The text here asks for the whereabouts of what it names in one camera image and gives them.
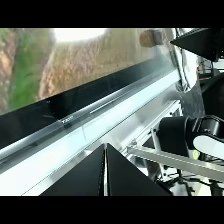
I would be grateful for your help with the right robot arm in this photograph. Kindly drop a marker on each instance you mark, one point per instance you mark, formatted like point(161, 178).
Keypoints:
point(186, 133)

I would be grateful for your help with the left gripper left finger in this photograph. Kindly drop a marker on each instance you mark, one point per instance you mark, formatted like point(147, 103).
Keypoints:
point(85, 176)

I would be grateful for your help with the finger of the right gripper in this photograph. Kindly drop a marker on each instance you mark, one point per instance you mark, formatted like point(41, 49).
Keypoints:
point(203, 41)

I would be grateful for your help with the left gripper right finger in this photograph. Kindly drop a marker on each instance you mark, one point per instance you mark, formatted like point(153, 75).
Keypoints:
point(128, 176)

